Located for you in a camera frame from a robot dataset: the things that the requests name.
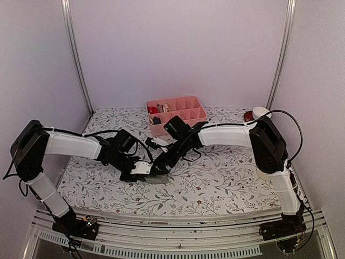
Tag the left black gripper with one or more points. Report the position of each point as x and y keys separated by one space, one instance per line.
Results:
x=124 y=177

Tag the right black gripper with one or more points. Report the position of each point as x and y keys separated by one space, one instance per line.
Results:
x=160 y=162

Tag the grey boxer briefs lettered band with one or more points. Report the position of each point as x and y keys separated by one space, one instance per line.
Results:
x=157 y=179

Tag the pink divided organizer box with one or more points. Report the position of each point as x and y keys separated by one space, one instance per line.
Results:
x=188 y=108

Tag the grey underwear cream waistband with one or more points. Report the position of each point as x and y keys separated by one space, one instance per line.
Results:
x=163 y=108

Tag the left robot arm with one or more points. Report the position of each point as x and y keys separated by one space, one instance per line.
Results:
x=36 y=142

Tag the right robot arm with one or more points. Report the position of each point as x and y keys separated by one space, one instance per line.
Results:
x=268 y=146

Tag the dark rolled cloth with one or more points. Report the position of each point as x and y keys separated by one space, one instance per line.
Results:
x=156 y=120

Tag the floral table cloth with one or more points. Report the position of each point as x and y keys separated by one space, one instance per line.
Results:
x=215 y=181

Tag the red rolled cloth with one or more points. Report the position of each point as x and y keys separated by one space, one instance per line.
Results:
x=152 y=110

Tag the red patterned saucer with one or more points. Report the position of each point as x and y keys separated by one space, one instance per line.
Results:
x=248 y=116

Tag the white small bowl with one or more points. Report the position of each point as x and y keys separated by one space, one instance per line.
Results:
x=258 y=112

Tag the cream ceramic mug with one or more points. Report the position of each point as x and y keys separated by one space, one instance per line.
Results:
x=263 y=176

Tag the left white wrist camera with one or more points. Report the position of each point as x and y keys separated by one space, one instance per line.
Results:
x=141 y=167

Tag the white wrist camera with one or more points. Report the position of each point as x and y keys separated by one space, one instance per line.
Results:
x=156 y=143
x=141 y=167

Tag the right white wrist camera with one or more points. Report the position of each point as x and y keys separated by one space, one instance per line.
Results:
x=156 y=143

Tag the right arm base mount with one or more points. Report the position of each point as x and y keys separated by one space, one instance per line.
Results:
x=286 y=226

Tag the left aluminium frame post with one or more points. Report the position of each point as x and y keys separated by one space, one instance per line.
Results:
x=67 y=14

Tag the aluminium frame post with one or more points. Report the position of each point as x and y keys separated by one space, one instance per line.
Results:
x=67 y=14
x=289 y=19

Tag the right aluminium frame post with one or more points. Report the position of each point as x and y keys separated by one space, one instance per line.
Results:
x=289 y=19

